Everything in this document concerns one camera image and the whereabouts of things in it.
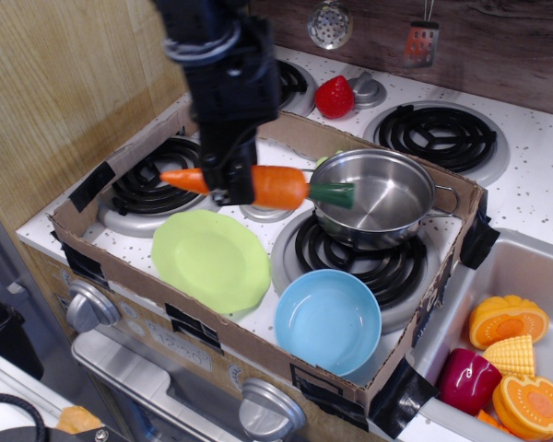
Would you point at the grey stove knob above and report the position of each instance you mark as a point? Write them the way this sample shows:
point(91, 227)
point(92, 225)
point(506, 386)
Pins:
point(264, 215)
point(368, 92)

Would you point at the yellow toy corn piece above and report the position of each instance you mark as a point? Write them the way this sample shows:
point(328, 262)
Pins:
point(513, 356)

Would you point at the front right stove burner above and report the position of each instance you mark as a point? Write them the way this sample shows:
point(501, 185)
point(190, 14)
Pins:
point(397, 277)

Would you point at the light green plastic plate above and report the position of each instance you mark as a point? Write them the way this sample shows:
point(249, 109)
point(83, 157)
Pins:
point(212, 258)

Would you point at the orange toy fruit half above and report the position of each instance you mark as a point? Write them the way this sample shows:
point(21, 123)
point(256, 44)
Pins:
point(524, 405)

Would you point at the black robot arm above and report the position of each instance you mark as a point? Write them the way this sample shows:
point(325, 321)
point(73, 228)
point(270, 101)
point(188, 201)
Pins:
point(228, 59)

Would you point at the hanging metal strainer ladle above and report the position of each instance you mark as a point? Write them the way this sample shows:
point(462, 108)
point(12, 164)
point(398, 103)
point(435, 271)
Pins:
point(330, 25)

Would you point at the orange object bottom left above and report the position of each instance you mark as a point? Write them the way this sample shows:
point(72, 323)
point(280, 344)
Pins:
point(76, 419)

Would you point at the hanging metal slotted spatula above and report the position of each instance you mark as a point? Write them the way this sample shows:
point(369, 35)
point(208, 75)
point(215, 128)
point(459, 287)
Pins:
point(422, 40)

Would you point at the front left stove burner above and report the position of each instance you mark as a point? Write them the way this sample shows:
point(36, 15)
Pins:
point(140, 202)

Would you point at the back right stove burner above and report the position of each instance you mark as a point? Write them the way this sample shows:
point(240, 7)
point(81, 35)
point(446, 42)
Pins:
point(452, 136)

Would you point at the grey right oven knob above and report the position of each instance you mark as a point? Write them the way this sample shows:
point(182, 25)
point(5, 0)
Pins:
point(267, 413)

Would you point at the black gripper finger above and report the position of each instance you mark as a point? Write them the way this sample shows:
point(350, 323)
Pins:
point(241, 191)
point(216, 183)

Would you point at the brown cardboard fence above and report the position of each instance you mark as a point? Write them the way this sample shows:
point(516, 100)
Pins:
point(228, 349)

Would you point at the grey oven knob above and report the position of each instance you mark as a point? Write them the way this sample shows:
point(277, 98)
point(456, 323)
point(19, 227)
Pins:
point(267, 413)
point(89, 308)

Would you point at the silver oven door handle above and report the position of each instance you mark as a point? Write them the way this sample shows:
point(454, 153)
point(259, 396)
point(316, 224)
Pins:
point(146, 384)

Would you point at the light blue plastic bowl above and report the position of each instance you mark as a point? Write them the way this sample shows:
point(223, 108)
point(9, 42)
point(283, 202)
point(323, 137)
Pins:
point(329, 319)

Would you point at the grey left oven knob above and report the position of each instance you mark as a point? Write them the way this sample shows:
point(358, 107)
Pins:
point(89, 308)

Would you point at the stove burner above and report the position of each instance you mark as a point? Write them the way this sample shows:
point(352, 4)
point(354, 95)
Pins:
point(452, 136)
point(397, 277)
point(297, 89)
point(140, 202)

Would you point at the orange toy pumpkin half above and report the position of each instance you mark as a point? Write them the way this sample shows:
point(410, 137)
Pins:
point(499, 318)

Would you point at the black device left edge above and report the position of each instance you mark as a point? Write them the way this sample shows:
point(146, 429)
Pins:
point(15, 345)

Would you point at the back left stove burner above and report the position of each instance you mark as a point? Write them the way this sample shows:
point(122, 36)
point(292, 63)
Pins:
point(297, 89)

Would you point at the grey sink basin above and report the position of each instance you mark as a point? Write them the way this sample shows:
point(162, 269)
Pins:
point(516, 265)

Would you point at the dark red toy pepper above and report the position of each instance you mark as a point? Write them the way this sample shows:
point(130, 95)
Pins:
point(467, 381)

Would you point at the grey centre stove knob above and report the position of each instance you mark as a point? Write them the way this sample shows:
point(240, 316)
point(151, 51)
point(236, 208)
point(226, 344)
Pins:
point(264, 215)

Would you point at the grey back stove knob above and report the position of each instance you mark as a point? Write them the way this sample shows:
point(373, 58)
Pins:
point(368, 92)

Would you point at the red toy strawberry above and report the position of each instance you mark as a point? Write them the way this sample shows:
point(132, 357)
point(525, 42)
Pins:
point(335, 98)

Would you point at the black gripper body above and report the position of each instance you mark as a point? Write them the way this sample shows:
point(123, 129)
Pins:
point(226, 142)

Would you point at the stainless steel pot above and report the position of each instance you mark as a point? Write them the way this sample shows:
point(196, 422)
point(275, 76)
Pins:
point(392, 195)

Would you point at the orange toy carrot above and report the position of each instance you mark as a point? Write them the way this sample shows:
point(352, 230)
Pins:
point(274, 187)

